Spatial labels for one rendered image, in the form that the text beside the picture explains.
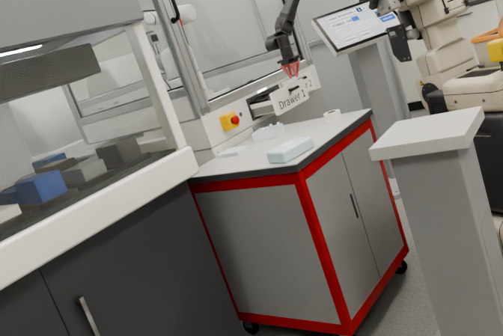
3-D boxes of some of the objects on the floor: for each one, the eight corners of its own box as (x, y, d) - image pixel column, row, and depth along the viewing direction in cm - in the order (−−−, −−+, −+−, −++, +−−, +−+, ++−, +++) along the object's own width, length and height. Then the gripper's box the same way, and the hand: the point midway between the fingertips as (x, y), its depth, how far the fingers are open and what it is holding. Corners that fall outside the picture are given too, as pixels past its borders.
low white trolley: (418, 267, 220) (371, 108, 206) (360, 360, 175) (295, 163, 160) (310, 263, 258) (265, 128, 243) (239, 339, 212) (179, 178, 198)
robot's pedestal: (537, 313, 168) (486, 103, 153) (528, 375, 145) (468, 135, 130) (447, 309, 186) (394, 120, 171) (427, 363, 163) (363, 150, 148)
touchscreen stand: (455, 173, 311) (414, 15, 291) (396, 200, 301) (349, 38, 281) (409, 162, 359) (370, 26, 339) (356, 185, 349) (314, 46, 329)
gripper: (272, 50, 236) (282, 81, 239) (290, 45, 230) (299, 77, 233) (280, 47, 241) (289, 78, 244) (297, 43, 235) (306, 73, 238)
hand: (293, 75), depth 238 cm, fingers open, 3 cm apart
